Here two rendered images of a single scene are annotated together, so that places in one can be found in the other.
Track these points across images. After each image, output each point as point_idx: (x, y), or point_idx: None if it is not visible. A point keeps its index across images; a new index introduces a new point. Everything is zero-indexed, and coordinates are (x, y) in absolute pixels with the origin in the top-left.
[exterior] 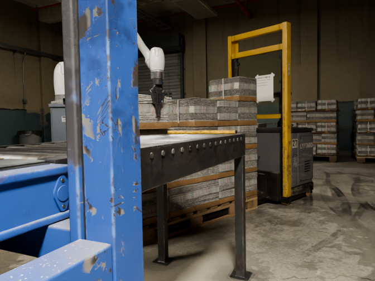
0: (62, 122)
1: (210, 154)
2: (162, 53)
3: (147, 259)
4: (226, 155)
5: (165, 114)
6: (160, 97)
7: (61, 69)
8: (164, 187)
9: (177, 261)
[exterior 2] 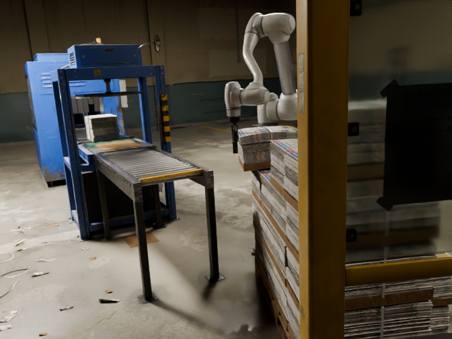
0: None
1: (114, 177)
2: (224, 89)
3: (227, 272)
4: (121, 186)
5: (242, 154)
6: (233, 135)
7: None
8: (207, 216)
9: (205, 282)
